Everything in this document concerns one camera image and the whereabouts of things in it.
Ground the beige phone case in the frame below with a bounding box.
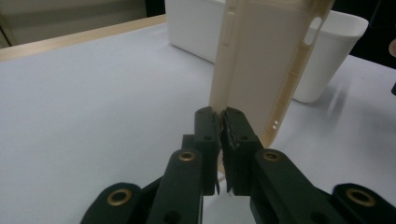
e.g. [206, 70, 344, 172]
[207, 0, 336, 183]

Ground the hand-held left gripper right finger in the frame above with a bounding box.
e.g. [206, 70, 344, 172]
[219, 106, 344, 224]

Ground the wooden table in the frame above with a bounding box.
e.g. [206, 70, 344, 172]
[0, 14, 168, 63]

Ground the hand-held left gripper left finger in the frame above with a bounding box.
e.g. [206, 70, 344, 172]
[154, 105, 223, 224]

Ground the white plastic storage bin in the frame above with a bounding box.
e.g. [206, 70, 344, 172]
[163, 0, 370, 104]

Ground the white table cover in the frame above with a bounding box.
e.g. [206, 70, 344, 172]
[0, 22, 396, 224]

